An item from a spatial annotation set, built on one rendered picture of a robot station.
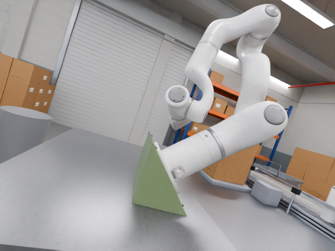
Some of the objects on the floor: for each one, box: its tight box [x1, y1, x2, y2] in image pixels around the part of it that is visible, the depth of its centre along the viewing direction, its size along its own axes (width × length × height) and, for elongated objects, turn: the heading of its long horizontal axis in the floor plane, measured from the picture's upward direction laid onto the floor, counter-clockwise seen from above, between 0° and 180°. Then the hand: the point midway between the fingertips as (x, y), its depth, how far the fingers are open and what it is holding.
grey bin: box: [0, 106, 53, 164], centre depth 187 cm, size 46×46×62 cm
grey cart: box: [252, 155, 305, 189], centre depth 299 cm, size 89×63×96 cm
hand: (181, 125), depth 87 cm, fingers closed
